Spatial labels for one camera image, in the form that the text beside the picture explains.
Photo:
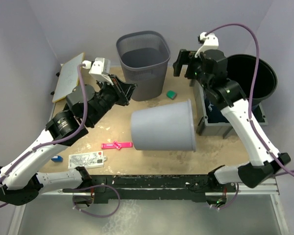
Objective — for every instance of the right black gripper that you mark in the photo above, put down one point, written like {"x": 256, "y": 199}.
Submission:
{"x": 185, "y": 58}

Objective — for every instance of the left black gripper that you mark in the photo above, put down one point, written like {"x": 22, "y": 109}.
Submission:
{"x": 123, "y": 95}

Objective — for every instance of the light grey round bin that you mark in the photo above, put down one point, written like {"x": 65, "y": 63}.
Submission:
{"x": 164, "y": 128}

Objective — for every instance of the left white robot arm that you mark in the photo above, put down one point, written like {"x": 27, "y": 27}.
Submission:
{"x": 21, "y": 181}

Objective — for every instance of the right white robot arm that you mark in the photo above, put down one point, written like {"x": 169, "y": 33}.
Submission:
{"x": 264, "y": 158}

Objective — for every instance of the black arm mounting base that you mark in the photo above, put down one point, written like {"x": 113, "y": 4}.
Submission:
{"x": 191, "y": 187}

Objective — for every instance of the dark grey mesh basket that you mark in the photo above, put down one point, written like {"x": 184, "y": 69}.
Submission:
{"x": 144, "y": 58}

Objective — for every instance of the small green block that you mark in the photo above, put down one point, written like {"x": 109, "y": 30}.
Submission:
{"x": 171, "y": 95}

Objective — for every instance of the pink plastic clip tool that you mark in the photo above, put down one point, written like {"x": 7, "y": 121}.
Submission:
{"x": 116, "y": 145}

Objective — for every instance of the large black round bucket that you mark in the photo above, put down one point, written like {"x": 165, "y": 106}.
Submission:
{"x": 262, "y": 80}

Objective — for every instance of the small whiteboard yellow edge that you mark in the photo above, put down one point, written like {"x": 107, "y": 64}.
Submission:
{"x": 68, "y": 78}

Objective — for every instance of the grey rectangular plastic crate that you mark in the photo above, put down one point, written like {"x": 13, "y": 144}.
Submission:
{"x": 211, "y": 121}

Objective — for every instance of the white printed card package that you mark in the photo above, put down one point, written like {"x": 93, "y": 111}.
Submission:
{"x": 87, "y": 160}

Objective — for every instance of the small blue eraser block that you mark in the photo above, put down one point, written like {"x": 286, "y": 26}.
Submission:
{"x": 57, "y": 159}

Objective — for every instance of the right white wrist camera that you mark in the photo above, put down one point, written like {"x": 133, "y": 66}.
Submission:
{"x": 207, "y": 42}

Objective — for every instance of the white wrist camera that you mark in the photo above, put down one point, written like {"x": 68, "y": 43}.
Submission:
{"x": 99, "y": 69}
{"x": 207, "y": 42}

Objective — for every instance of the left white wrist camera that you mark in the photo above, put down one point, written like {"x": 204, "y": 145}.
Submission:
{"x": 99, "y": 69}

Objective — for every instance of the aluminium table frame rail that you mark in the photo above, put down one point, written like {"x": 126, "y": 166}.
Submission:
{"x": 255, "y": 211}

